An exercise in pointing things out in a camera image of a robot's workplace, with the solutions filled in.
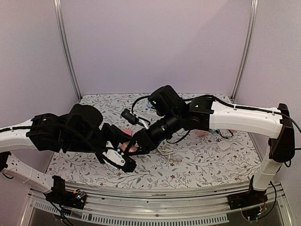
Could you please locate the aluminium front rail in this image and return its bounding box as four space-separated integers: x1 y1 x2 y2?
17 181 292 226

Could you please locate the teal power strip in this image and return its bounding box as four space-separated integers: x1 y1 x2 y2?
146 100 153 109

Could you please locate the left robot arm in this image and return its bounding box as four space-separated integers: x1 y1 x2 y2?
0 104 136 210

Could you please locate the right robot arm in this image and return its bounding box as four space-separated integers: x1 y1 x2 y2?
125 85 299 210

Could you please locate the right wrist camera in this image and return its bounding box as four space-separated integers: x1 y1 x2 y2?
121 109 151 129

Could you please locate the pink flat plug adapter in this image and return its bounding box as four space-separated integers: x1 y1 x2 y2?
122 129 133 136

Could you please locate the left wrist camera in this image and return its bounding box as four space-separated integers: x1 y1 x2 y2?
101 147 137 173

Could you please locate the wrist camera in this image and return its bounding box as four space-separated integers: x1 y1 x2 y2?
121 109 151 129
101 147 137 173

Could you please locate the left aluminium frame post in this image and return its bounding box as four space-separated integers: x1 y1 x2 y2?
53 0 82 100

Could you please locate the white tiger plug adapter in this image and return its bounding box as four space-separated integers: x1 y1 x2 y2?
119 141 139 154

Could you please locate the floral table mat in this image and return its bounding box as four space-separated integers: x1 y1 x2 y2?
44 93 264 189

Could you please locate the white power strip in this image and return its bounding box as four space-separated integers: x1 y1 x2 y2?
148 109 157 113

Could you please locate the pink cube socket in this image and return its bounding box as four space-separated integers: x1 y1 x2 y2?
196 130 209 137

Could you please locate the white coiled power cord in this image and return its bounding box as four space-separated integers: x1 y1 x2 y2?
156 144 183 163

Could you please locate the right aluminium frame post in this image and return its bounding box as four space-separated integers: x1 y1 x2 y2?
230 0 259 102

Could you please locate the salmon small cube adapter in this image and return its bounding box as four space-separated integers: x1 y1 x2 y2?
227 153 237 162

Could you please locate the aluminium frame post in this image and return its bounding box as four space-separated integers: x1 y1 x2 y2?
53 0 82 100
230 0 259 102

